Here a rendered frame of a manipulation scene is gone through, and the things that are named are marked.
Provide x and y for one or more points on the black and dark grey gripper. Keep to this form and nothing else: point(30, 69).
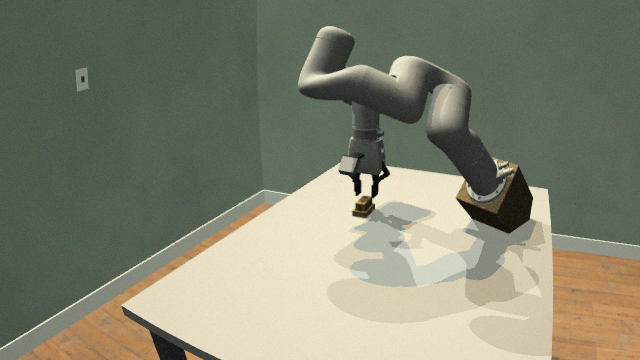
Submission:
point(371, 163)

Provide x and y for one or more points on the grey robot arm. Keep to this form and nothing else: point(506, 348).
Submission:
point(403, 97)

